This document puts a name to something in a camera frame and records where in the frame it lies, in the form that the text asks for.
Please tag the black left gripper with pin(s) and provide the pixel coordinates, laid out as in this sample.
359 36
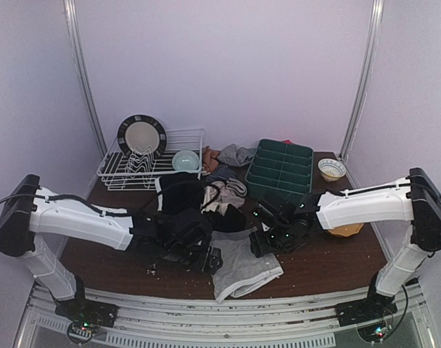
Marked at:
211 262

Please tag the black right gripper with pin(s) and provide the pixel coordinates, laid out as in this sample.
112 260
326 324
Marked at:
257 243

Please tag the grey boxer briefs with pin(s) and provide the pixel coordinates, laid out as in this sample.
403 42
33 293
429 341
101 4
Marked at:
242 272

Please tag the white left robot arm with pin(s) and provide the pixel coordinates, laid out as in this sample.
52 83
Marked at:
31 210

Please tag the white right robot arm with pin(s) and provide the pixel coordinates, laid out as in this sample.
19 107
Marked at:
413 198

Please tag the black crumpled underwear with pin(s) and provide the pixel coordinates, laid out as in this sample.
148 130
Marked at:
232 220

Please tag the beige striped underwear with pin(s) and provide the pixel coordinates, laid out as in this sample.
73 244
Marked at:
220 196

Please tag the blue striped underwear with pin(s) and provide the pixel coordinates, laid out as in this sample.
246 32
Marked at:
222 173

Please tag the grey crumpled underwear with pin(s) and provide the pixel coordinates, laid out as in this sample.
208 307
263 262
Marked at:
235 156

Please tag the brown crumpled underwear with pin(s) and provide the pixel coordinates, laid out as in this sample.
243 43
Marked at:
209 160

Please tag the green compartment tray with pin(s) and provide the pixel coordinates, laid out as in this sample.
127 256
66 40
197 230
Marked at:
283 169

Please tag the yellow plate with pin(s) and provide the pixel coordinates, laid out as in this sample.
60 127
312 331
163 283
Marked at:
346 231

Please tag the patterned white bowl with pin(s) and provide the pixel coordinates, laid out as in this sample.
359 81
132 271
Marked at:
331 170

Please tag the light blue bowl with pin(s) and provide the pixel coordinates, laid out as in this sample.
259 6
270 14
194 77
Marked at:
185 160

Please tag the black rimmed plate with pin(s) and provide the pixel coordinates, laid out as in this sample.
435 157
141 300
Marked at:
140 134

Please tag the white wire dish rack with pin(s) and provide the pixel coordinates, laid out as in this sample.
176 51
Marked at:
137 172

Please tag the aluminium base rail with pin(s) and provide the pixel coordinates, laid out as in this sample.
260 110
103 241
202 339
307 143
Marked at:
308 321

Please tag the left aluminium frame post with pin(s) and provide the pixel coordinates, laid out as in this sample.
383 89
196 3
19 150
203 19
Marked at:
73 29

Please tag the aluminium frame post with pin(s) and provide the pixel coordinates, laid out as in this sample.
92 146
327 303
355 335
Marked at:
364 79
73 29

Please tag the right aluminium frame post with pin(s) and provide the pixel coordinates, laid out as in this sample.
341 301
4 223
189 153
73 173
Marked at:
364 79

